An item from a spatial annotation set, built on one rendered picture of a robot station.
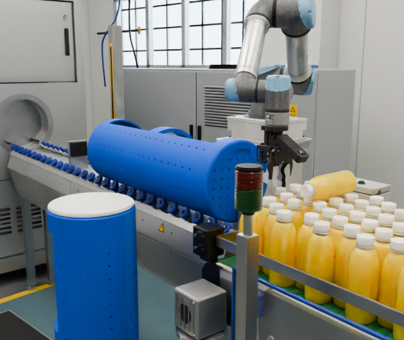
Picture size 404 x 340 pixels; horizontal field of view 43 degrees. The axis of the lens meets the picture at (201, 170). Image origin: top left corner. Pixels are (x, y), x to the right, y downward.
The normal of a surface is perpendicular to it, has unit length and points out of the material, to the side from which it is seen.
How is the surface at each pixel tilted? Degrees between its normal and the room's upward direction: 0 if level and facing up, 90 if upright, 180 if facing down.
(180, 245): 71
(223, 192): 90
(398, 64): 90
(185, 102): 90
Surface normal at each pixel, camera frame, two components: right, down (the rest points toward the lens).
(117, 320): 0.65, 0.15
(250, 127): -0.69, 0.14
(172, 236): -0.75, -0.21
